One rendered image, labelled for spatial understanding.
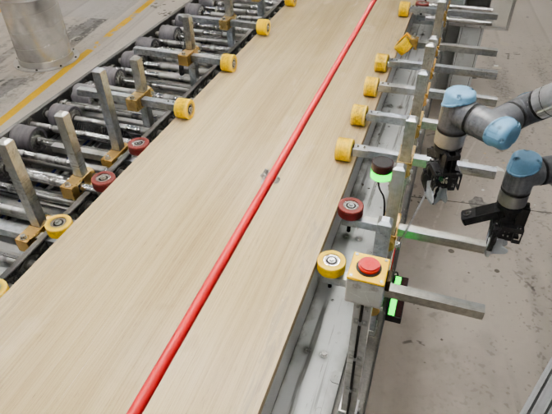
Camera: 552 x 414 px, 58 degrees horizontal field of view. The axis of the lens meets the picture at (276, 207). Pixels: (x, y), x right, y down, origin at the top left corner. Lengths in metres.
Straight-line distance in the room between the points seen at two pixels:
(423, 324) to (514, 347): 0.39
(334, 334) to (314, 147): 0.68
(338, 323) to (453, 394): 0.82
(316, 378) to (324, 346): 0.11
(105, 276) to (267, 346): 0.50
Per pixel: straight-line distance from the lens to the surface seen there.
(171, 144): 1.92
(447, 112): 1.31
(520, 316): 2.65
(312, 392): 1.49
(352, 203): 1.59
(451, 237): 1.61
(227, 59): 2.39
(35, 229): 1.79
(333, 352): 1.56
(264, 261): 1.41
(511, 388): 2.40
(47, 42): 5.07
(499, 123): 1.26
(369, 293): 0.96
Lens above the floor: 1.91
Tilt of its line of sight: 40 degrees down
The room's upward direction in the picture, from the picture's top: 1 degrees counter-clockwise
